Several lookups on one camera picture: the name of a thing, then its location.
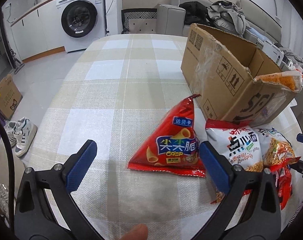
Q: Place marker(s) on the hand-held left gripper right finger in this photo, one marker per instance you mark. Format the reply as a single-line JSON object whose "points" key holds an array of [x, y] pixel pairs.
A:
{"points": [[214, 166]]}

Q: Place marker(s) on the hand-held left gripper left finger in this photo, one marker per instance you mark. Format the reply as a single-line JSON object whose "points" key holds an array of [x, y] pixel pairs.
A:
{"points": [[82, 165]]}

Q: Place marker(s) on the red snack packet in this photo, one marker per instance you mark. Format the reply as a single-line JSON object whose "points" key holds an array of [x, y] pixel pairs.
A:
{"points": [[285, 182]]}

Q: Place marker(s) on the white noodle snack packet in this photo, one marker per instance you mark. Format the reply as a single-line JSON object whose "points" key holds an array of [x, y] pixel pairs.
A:
{"points": [[241, 145], [276, 147]]}

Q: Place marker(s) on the red triangular crisp packet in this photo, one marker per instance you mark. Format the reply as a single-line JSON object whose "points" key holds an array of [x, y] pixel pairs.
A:
{"points": [[174, 145]]}

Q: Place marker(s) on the clear bread packet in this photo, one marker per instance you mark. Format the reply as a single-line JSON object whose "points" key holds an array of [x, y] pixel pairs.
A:
{"points": [[284, 78]]}

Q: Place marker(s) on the brown cardboard box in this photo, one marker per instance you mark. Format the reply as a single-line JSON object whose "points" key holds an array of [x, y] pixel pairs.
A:
{"points": [[216, 75]]}

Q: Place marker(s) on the person's left hand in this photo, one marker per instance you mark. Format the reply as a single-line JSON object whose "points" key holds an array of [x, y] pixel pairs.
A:
{"points": [[136, 233]]}

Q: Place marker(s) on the white green sneaker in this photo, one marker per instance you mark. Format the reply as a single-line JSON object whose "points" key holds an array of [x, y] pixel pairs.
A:
{"points": [[25, 137], [9, 130]]}

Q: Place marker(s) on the grey blanket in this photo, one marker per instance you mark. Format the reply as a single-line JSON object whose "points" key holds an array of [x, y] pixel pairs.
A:
{"points": [[300, 60]]}

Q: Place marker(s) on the printed cardboard box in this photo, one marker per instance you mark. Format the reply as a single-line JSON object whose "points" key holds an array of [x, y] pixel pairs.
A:
{"points": [[6, 98]]}

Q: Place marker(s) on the grey sofa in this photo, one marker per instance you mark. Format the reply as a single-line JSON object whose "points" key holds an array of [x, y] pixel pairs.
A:
{"points": [[256, 17]]}

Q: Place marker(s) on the white base cabinet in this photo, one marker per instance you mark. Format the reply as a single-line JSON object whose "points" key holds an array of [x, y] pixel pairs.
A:
{"points": [[34, 35]]}

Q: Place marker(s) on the grey clothes pile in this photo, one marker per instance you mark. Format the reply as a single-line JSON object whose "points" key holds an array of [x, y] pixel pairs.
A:
{"points": [[227, 15]]}

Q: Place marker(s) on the white washing machine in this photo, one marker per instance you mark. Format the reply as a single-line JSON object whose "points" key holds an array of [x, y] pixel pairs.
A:
{"points": [[81, 17]]}

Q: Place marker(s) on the black white patterned cushion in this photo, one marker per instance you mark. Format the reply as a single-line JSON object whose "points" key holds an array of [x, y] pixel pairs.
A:
{"points": [[139, 20]]}

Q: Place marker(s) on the black jacket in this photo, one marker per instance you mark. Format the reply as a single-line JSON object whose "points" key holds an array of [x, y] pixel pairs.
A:
{"points": [[194, 11]]}

